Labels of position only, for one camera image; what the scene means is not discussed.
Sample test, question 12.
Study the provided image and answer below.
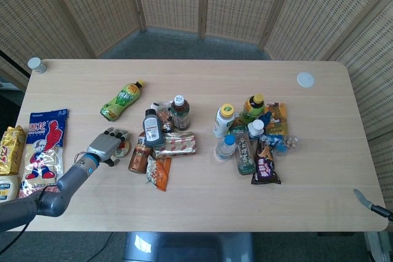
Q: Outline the dark purple snack bag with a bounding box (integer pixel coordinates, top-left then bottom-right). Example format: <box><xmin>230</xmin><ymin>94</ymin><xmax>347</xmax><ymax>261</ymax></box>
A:
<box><xmin>251</xmin><ymin>135</ymin><xmax>282</xmax><ymax>185</ymax></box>

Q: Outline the gold yellow snack bag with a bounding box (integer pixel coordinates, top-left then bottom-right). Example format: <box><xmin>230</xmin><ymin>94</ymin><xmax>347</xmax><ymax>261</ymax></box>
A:
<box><xmin>0</xmin><ymin>125</ymin><xmax>27</xmax><ymax>177</ymax></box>

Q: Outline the gold foil snack pack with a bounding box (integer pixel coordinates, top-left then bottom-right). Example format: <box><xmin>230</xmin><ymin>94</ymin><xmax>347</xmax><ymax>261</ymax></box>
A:
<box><xmin>152</xmin><ymin>131</ymin><xmax>197</xmax><ymax>159</ymax></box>

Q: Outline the grey cylinder cup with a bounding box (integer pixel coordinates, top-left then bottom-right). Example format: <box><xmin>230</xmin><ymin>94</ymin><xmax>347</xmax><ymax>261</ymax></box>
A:
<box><xmin>27</xmin><ymin>56</ymin><xmax>48</xmax><ymax>75</ymax></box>

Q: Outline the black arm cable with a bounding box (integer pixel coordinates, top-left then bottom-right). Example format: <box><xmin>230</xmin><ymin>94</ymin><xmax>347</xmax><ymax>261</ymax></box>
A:
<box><xmin>0</xmin><ymin>190</ymin><xmax>47</xmax><ymax>254</ymax></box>

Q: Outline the grey round disc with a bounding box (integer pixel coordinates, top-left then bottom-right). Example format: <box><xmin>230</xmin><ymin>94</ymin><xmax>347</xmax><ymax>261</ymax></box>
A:
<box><xmin>296</xmin><ymin>72</ymin><xmax>315</xmax><ymax>88</ymax></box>

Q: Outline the orange snack packet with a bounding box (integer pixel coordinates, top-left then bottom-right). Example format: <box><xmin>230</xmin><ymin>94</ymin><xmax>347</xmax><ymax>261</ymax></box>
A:
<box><xmin>146</xmin><ymin>155</ymin><xmax>172</xmax><ymax>192</ymax></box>

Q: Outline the clear blue candy packet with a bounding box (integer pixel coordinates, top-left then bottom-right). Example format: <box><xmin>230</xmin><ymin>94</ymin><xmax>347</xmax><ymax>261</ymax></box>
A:
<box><xmin>263</xmin><ymin>134</ymin><xmax>299</xmax><ymax>155</ymax></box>

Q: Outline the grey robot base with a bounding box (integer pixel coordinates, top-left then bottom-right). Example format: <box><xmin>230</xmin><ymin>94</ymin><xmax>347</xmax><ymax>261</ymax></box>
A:
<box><xmin>122</xmin><ymin>231</ymin><xmax>255</xmax><ymax>262</ymax></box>

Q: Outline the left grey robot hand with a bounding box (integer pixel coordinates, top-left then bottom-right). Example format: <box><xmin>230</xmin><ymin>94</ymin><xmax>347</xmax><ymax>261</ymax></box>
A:
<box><xmin>86</xmin><ymin>127</ymin><xmax>130</xmax><ymax>166</ymax></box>

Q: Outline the white mayonnaise jar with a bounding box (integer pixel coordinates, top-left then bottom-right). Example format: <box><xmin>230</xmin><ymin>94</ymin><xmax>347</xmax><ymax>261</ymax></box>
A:
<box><xmin>0</xmin><ymin>175</ymin><xmax>20</xmax><ymax>203</ymax></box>

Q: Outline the wicker folding screen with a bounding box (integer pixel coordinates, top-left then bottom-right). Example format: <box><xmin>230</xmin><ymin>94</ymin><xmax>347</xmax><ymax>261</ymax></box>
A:
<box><xmin>0</xmin><ymin>0</ymin><xmax>393</xmax><ymax>164</ymax></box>

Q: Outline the white bottle yellow cap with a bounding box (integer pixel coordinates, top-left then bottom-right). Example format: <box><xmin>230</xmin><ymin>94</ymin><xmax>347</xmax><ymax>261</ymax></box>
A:
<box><xmin>212</xmin><ymin>103</ymin><xmax>236</xmax><ymax>139</ymax></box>

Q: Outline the small brown snack packet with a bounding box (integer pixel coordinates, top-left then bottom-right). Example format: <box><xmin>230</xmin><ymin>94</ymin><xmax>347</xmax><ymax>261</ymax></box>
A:
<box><xmin>150</xmin><ymin>101</ymin><xmax>174</xmax><ymax>133</ymax></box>

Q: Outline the brown coffee drink bottle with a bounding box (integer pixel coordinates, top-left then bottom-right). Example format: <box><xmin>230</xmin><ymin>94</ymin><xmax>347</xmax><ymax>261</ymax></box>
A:
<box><xmin>128</xmin><ymin>131</ymin><xmax>154</xmax><ymax>174</ymax></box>

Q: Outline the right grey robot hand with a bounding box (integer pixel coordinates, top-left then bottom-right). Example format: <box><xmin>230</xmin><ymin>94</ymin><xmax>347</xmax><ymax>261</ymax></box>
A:
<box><xmin>352</xmin><ymin>188</ymin><xmax>393</xmax><ymax>222</ymax></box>

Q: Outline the thin black floor cable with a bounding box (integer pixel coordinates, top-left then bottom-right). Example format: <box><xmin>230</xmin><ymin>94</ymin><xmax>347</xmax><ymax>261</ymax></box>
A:
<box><xmin>98</xmin><ymin>231</ymin><xmax>115</xmax><ymax>258</ymax></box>

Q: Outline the green and brown snack packet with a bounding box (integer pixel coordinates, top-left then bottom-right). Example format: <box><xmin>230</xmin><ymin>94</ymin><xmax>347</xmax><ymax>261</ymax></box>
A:
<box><xmin>229</xmin><ymin>117</ymin><xmax>250</xmax><ymax>136</ymax></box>

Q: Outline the clear water bottle blue cap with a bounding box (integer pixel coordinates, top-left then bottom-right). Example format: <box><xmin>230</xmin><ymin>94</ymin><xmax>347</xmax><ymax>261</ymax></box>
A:
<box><xmin>215</xmin><ymin>134</ymin><xmax>236</xmax><ymax>162</ymax></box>

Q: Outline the dark green tea bottle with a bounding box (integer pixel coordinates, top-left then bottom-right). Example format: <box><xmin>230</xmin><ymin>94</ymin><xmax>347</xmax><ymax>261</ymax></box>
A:
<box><xmin>235</xmin><ymin>133</ymin><xmax>257</xmax><ymax>176</ymax></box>

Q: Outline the dark grey sauce bottle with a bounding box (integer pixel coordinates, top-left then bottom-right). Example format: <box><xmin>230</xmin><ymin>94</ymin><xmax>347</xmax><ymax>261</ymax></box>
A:
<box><xmin>142</xmin><ymin>108</ymin><xmax>166</xmax><ymax>148</ymax></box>

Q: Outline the small round snack cup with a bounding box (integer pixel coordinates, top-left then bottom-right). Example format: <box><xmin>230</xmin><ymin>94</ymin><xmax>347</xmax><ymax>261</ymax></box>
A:
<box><xmin>114</xmin><ymin>139</ymin><xmax>132</xmax><ymax>159</ymax></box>

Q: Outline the green bottle yellow cap upright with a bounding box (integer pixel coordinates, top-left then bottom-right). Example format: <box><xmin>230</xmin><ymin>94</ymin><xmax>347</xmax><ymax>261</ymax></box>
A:
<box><xmin>239</xmin><ymin>93</ymin><xmax>266</xmax><ymax>124</ymax></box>

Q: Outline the small white capped bottle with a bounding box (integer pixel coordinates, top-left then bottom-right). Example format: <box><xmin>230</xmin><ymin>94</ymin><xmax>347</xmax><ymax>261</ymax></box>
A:
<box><xmin>247</xmin><ymin>119</ymin><xmax>265</xmax><ymax>139</ymax></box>

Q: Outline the brown tea bottle white cap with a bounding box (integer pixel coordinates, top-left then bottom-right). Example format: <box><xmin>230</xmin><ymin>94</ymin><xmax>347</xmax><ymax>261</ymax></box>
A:
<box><xmin>170</xmin><ymin>94</ymin><xmax>190</xmax><ymax>131</ymax></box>

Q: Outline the blue white glove bag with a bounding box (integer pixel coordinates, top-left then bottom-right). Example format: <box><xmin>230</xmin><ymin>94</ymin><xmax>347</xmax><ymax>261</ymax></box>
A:
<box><xmin>18</xmin><ymin>108</ymin><xmax>70</xmax><ymax>199</ymax></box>

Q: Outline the orange yellow snack bag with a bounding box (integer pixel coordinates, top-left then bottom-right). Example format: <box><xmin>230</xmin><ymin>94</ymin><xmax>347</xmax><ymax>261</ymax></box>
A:
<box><xmin>263</xmin><ymin>102</ymin><xmax>289</xmax><ymax>136</ymax></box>

